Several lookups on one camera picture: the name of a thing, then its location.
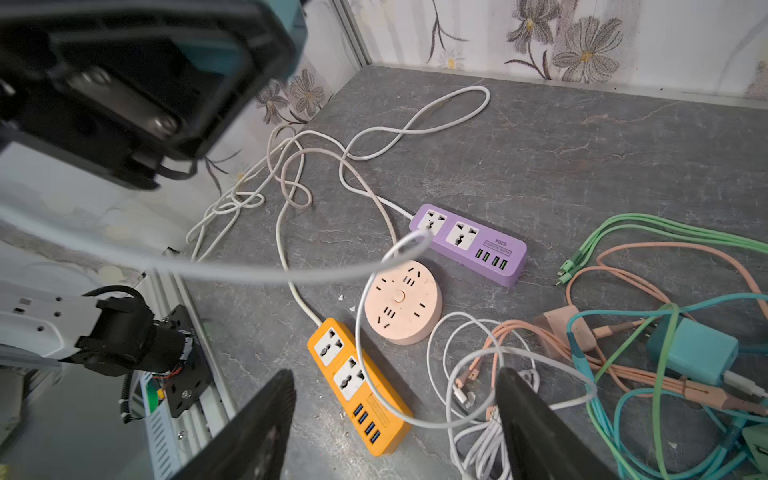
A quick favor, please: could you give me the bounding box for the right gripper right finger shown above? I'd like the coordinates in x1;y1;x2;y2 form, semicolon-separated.
495;368;617;480

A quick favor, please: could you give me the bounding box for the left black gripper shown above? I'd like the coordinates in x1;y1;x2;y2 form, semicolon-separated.
1;1;277;190

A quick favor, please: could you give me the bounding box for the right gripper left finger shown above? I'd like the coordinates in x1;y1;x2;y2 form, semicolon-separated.
174;369;296;479

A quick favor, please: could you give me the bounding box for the teal charger with white cable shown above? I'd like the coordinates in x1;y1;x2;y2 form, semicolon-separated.
174;1;308;81

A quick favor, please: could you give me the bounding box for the pink charger adapter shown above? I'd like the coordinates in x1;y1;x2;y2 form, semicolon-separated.
533;305;597;352

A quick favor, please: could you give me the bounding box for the orange power strip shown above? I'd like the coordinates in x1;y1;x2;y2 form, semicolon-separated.
307;318;411;457

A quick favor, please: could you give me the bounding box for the purple power strip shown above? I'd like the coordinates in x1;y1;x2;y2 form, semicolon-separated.
409;204;528;288

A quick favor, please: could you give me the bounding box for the pink round power socket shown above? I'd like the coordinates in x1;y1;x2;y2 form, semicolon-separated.
364;261;444;346

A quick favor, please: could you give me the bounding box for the green charger cube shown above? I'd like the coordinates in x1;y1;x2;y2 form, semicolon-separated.
742;424;768;475

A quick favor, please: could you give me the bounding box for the aluminium front rail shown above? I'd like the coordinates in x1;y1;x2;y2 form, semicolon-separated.
132;271;237;473

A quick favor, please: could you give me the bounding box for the white vented cable duct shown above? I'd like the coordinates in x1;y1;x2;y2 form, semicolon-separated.
139;373;181;479

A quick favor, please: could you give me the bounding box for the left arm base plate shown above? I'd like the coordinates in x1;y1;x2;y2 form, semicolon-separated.
152;305;212;419

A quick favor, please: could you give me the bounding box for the pink multi-head cable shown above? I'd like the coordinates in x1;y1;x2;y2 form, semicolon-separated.
452;241;768;421

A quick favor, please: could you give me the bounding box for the teal charger in cable pile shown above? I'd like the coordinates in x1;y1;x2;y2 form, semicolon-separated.
664;317;739;386

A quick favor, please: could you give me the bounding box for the green multi-head cable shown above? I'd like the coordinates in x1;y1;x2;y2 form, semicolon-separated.
555;212;768;480

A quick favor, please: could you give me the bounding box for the white orange strip cord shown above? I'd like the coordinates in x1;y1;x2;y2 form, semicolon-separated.
185;128;346;328

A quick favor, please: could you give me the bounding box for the white purple strip cord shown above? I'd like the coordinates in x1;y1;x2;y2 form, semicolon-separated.
337;85;492;220

